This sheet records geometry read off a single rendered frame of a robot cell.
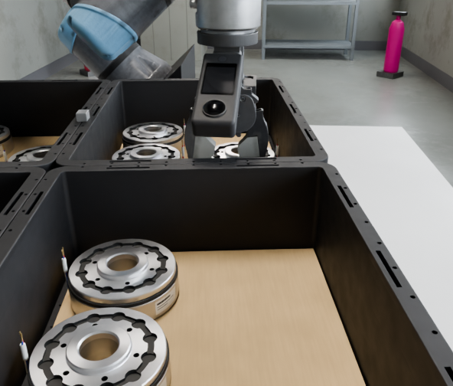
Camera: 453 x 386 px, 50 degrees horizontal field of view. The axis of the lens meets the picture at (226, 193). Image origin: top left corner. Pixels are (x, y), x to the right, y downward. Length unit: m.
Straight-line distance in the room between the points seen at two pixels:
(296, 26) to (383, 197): 5.84
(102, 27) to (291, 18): 6.18
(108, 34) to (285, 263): 0.33
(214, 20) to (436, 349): 0.40
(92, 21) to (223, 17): 0.16
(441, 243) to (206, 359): 0.56
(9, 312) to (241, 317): 0.20
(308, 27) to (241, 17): 6.23
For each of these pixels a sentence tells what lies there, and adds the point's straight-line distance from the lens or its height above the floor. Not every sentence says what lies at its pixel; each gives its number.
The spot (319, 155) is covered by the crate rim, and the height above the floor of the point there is 0.93.
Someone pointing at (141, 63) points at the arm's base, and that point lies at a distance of 1.09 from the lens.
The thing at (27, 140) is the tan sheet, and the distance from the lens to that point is 0.95.
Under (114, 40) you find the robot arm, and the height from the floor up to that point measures 1.04.
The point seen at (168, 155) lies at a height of 0.86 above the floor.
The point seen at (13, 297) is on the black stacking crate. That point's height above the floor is 0.90.
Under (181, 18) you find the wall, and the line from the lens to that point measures 5.96.
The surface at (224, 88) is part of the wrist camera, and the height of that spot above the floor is 1.00.
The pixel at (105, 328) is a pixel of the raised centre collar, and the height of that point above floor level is 0.87.
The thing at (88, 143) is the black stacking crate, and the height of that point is 0.91.
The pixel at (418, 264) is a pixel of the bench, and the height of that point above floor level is 0.70.
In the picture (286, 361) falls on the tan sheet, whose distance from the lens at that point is 0.43.
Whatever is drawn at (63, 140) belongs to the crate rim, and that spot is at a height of 0.93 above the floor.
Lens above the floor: 1.13
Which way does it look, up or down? 26 degrees down
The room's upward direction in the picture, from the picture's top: straight up
